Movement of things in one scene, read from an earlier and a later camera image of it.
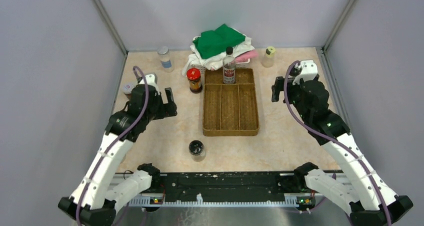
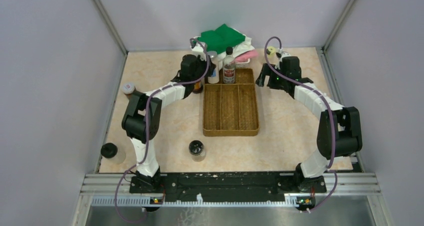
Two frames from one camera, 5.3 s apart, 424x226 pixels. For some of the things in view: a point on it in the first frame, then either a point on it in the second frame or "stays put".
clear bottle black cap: (229, 66) stays put
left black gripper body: (160, 109) -> (201, 64)
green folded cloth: (211, 43) stays put
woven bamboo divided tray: (230, 108) stays put
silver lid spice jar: (167, 62) -> (214, 78)
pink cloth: (244, 57) stays put
